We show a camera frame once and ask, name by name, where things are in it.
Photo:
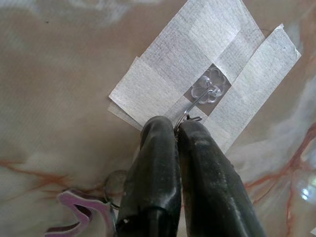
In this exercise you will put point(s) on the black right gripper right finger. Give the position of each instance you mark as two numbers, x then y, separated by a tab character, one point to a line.
209	187

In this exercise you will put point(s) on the white masking tape strip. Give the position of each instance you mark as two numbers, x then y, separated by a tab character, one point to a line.
261	81
197	32
145	93

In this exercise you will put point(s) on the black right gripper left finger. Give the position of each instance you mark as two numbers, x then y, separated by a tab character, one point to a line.
153	177

